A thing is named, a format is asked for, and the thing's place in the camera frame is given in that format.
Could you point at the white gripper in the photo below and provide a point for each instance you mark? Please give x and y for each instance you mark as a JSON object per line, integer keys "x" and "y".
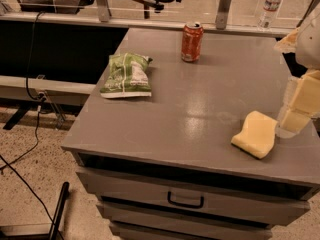
{"x": 309, "y": 44}

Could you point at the yellow sponge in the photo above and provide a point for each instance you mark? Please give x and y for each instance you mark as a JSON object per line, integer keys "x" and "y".
{"x": 257, "y": 135}

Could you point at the green jalapeno chip bag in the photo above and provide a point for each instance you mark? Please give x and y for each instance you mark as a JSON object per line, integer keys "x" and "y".
{"x": 127, "y": 76}

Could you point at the clear plastic water bottle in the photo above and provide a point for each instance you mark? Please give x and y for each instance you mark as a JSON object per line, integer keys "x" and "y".
{"x": 270, "y": 8}

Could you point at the orange soda can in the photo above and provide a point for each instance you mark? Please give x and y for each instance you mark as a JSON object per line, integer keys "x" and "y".
{"x": 191, "y": 41}

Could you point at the black metal stand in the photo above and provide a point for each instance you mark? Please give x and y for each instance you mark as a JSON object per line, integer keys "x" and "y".
{"x": 43, "y": 231}

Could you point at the grey metal railing post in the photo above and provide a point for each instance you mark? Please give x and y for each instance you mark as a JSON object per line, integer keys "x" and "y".
{"x": 103, "y": 10}
{"x": 222, "y": 14}

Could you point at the black drawer handle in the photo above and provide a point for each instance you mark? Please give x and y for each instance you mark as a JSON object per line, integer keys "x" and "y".
{"x": 185, "y": 201}

